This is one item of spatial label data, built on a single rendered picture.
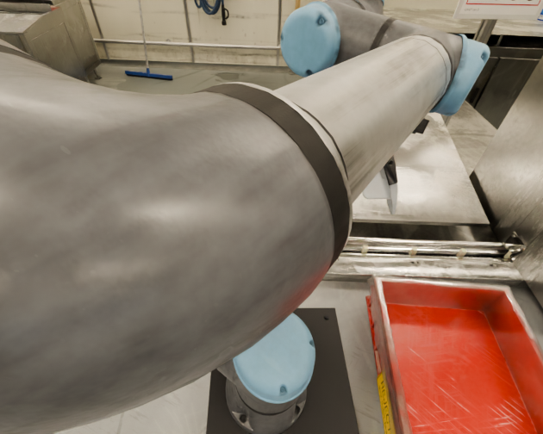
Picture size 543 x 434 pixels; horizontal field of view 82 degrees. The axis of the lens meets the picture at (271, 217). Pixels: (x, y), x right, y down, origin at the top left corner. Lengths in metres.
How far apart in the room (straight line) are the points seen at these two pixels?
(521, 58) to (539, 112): 1.77
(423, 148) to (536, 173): 0.37
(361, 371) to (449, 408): 0.18
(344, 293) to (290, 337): 0.43
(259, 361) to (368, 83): 0.36
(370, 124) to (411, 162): 1.04
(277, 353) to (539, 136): 0.87
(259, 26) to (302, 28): 3.99
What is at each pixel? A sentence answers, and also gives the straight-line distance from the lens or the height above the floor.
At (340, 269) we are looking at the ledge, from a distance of 0.86.
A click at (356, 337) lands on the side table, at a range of 0.82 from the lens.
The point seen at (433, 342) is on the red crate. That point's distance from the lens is 0.88.
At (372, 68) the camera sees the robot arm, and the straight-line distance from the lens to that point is 0.22.
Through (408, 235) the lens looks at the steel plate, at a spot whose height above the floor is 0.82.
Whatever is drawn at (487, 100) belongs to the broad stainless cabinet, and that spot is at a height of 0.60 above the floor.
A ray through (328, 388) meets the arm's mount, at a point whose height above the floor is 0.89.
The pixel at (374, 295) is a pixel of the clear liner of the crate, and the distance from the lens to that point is 0.78.
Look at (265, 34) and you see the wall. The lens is 4.41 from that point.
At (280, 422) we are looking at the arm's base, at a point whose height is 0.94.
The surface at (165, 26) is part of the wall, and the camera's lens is 4.60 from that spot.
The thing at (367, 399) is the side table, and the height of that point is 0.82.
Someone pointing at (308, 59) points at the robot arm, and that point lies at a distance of 0.41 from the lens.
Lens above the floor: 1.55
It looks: 45 degrees down
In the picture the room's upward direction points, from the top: 3 degrees clockwise
